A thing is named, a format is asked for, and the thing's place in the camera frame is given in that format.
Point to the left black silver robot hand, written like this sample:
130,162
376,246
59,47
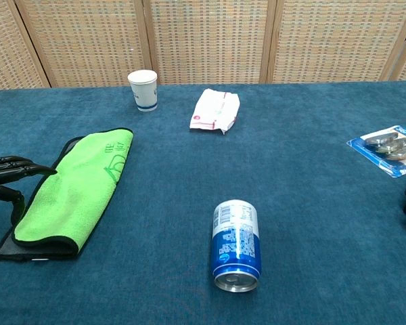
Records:
10,169

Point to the green and grey cloth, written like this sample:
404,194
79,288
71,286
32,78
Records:
78,189

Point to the white paper cup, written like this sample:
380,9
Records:
145,91

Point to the white tissue packet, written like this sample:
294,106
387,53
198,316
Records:
220,108

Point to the blue white drink can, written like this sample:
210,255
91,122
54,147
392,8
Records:
237,243

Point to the teal table cover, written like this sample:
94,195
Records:
308,220

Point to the blue blister pack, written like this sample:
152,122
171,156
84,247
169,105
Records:
385,149

